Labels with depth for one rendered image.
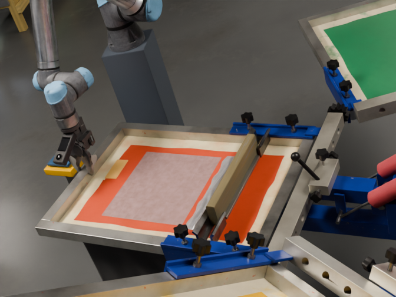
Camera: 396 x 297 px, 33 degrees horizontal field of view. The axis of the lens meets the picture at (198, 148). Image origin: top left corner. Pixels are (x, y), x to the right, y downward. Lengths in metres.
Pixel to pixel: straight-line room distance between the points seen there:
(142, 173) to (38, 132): 2.62
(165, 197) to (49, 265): 1.61
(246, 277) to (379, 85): 1.17
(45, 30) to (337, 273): 1.32
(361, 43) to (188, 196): 1.04
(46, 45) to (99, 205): 0.57
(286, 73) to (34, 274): 2.11
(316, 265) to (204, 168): 0.80
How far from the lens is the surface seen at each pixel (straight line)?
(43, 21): 2.38
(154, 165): 2.39
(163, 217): 2.17
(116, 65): 2.73
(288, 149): 2.30
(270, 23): 5.35
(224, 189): 2.04
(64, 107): 2.28
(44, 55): 2.40
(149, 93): 2.77
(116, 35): 2.69
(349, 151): 3.83
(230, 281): 1.58
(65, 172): 2.60
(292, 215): 1.92
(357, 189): 1.97
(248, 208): 2.10
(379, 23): 2.97
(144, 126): 2.55
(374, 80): 2.59
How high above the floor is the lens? 2.32
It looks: 34 degrees down
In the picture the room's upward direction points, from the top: 18 degrees counter-clockwise
